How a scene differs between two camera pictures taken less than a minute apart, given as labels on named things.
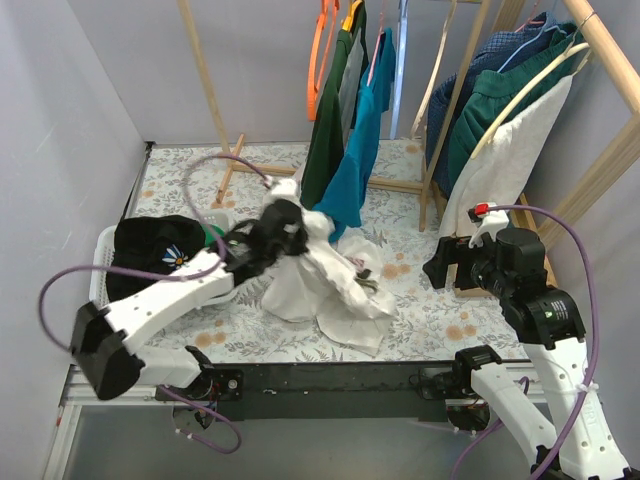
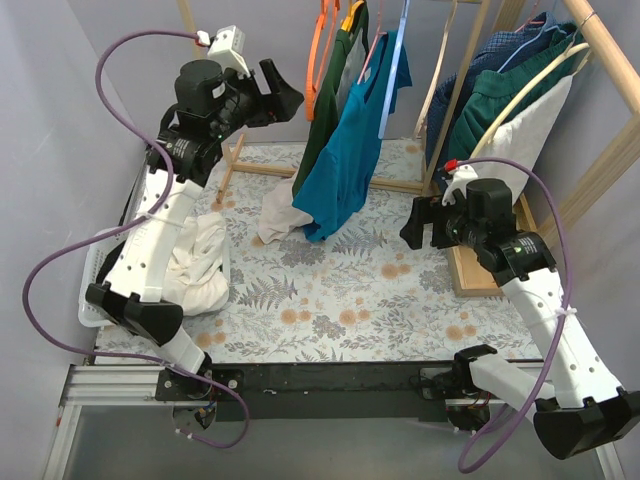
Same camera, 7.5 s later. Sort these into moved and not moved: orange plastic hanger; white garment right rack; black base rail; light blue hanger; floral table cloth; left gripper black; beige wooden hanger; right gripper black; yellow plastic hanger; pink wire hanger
Moved: left gripper black; pink wire hanger; right gripper black; light blue hanger
Not moved: black base rail; orange plastic hanger; beige wooden hanger; white garment right rack; yellow plastic hanger; floral table cloth
